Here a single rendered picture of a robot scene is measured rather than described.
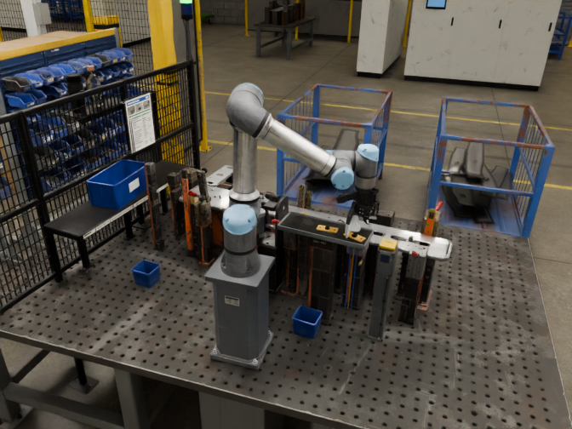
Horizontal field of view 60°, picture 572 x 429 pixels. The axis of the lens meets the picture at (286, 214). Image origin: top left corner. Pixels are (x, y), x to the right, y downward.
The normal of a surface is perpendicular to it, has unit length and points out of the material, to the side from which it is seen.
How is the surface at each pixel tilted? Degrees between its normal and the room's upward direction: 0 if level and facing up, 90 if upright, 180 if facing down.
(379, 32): 90
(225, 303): 90
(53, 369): 0
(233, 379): 0
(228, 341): 90
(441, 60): 90
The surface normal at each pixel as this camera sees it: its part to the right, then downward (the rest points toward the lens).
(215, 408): -0.30, 0.44
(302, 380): 0.02, -0.88
